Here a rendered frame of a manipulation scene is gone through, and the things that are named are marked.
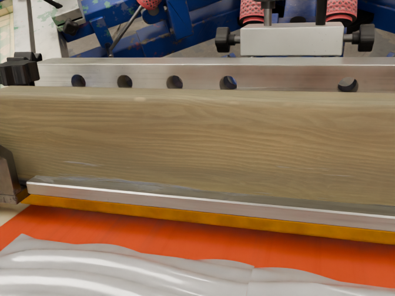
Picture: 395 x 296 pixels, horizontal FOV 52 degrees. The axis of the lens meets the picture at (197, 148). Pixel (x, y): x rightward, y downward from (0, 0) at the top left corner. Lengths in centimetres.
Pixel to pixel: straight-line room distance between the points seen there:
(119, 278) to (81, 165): 9
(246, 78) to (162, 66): 11
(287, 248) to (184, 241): 7
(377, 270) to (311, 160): 8
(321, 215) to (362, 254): 5
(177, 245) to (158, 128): 9
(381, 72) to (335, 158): 24
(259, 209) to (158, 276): 8
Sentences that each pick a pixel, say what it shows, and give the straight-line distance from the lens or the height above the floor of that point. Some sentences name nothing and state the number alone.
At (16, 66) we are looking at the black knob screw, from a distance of 46.
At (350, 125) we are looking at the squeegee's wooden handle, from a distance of 25.
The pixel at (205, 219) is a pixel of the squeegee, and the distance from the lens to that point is 30.
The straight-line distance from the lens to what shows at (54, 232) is 33.
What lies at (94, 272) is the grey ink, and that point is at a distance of 28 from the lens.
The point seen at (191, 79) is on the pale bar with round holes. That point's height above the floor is 115.
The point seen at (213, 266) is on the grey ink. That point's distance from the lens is 27.
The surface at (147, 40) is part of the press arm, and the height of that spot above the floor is 93.
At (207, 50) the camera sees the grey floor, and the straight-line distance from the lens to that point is 238.
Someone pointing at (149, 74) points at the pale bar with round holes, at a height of 116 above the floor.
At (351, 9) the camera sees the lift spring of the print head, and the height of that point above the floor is 112.
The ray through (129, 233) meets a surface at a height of 122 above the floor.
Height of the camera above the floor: 149
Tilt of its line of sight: 52 degrees down
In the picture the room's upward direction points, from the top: 17 degrees counter-clockwise
